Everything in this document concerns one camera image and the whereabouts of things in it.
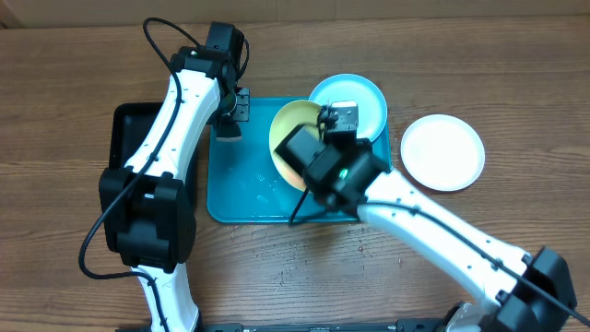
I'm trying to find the green and pink sponge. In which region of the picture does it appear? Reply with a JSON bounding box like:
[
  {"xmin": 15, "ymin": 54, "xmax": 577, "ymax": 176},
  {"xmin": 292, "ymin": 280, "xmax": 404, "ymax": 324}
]
[{"xmin": 216, "ymin": 123, "xmax": 242, "ymax": 142}]

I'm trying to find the light blue plate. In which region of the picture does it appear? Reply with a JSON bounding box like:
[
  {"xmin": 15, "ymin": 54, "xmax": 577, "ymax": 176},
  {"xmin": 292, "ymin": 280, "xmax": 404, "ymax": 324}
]
[{"xmin": 309, "ymin": 74, "xmax": 387, "ymax": 142}]

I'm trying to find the yellow-green plate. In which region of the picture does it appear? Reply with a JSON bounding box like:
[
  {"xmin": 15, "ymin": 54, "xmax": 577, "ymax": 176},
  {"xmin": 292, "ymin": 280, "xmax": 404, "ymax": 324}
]
[{"xmin": 269, "ymin": 100, "xmax": 321, "ymax": 191}]

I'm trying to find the white plate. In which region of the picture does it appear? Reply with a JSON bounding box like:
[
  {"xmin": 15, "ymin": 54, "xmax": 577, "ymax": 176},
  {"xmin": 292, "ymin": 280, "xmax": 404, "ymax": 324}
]
[{"xmin": 400, "ymin": 114, "xmax": 486, "ymax": 192}]

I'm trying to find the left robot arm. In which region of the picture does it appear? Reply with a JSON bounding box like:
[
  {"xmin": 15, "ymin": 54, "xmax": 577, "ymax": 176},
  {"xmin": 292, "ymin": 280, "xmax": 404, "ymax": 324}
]
[{"xmin": 97, "ymin": 42, "xmax": 248, "ymax": 331}]

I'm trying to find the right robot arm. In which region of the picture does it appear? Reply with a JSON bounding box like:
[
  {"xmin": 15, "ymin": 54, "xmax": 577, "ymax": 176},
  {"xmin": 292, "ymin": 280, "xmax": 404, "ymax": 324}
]
[{"xmin": 303, "ymin": 114, "xmax": 589, "ymax": 331}]

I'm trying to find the teal plastic tray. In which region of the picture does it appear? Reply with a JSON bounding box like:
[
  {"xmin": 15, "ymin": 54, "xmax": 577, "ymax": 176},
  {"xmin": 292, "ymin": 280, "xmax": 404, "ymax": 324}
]
[{"xmin": 206, "ymin": 96, "xmax": 393, "ymax": 225}]

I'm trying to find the black plastic tray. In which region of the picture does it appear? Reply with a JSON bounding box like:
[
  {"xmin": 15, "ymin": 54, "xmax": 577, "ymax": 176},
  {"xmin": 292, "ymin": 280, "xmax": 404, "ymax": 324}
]
[{"xmin": 108, "ymin": 102, "xmax": 198, "ymax": 210}]

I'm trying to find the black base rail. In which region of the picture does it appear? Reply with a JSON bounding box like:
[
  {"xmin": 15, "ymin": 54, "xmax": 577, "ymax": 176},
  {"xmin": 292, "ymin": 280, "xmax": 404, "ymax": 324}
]
[{"xmin": 114, "ymin": 317, "xmax": 462, "ymax": 332}]

